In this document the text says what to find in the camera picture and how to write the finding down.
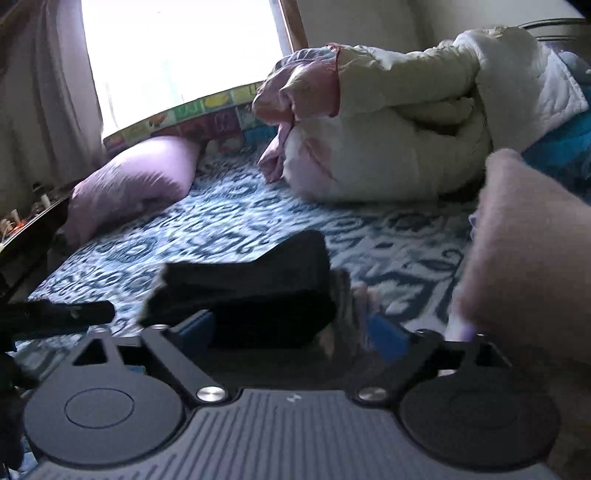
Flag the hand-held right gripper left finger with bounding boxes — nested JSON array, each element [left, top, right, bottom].
[[73, 310, 228, 407]]

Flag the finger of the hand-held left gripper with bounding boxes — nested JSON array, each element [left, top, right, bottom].
[[0, 299, 116, 331]]

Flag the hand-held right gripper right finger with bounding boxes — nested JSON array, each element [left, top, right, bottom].
[[355, 310, 512, 407]]

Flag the black frayed-hem pants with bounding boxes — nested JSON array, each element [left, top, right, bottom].
[[139, 230, 370, 352]]

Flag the dark bedside table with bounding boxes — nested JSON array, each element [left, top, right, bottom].
[[0, 182, 75, 296]]

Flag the blue white patterned quilt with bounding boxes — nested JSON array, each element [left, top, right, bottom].
[[14, 148, 490, 367]]

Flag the lilac pillow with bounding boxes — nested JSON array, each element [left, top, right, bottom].
[[64, 135, 203, 245]]

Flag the pink folded cloth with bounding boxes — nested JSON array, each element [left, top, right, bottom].
[[450, 148, 591, 480]]

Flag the cream pink comforter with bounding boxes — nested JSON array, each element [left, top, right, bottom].
[[252, 25, 589, 204]]

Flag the colourful printed headboard mat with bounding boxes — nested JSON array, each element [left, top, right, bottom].
[[102, 80, 280, 155]]

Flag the pale curtain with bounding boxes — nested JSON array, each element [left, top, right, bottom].
[[0, 0, 109, 204]]

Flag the teal blue blanket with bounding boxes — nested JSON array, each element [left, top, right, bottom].
[[522, 44, 591, 204]]

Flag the bright window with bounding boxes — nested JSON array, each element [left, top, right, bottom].
[[79, 0, 296, 134]]

